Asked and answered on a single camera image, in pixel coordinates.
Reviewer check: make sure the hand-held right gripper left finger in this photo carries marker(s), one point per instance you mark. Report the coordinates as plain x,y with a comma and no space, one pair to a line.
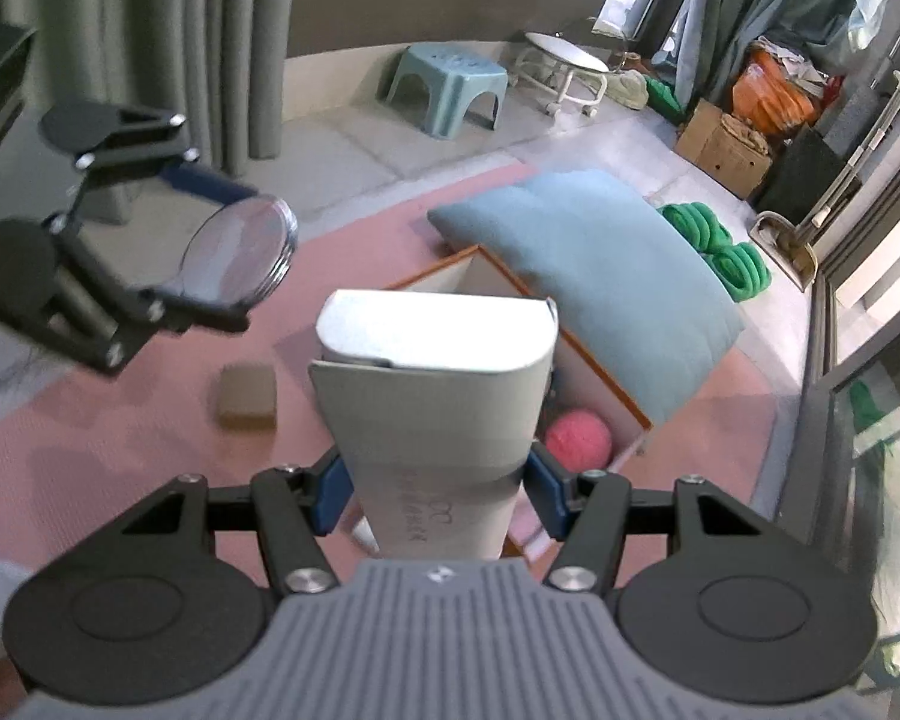
330,499

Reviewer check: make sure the grey-green curtain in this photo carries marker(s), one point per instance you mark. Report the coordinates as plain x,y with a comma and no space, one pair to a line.
120,15

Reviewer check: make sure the white round wheeled stool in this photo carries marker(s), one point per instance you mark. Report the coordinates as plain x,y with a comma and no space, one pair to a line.
566,51

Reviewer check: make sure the black bag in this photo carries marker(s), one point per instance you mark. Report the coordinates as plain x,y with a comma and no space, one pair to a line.
802,169

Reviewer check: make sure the grey-blue pillow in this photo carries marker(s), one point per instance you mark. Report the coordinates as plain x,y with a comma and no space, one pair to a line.
592,262

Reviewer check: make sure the orange storage box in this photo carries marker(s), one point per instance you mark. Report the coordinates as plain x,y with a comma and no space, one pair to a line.
596,386

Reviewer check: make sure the white cloth bundle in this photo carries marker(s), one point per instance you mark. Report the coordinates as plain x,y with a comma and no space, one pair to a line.
628,88

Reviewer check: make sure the orange bag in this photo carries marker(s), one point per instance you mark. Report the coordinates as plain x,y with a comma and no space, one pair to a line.
776,94

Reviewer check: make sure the white cardboard box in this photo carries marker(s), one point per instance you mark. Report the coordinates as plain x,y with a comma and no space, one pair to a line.
435,405

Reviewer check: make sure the small brown cardboard box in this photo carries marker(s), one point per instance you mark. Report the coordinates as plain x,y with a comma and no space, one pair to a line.
247,394

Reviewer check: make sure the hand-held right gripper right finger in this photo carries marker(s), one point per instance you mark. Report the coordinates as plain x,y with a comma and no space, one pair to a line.
547,495

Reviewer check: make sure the round compact mirror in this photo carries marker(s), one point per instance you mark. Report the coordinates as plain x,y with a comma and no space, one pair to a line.
232,247

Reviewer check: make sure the pink ribbed mat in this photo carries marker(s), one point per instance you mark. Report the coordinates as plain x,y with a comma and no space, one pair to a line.
120,450

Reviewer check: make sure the window frame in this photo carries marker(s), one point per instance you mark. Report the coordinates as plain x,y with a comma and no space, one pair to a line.
817,345

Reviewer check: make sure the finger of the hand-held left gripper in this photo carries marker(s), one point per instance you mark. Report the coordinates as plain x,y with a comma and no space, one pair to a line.
195,178
172,311

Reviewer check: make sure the pale green plastic stool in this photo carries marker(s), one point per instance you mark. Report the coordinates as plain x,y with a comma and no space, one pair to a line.
450,67

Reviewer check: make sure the large brown cardboard box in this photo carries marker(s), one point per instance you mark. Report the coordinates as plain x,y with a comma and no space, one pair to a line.
720,154

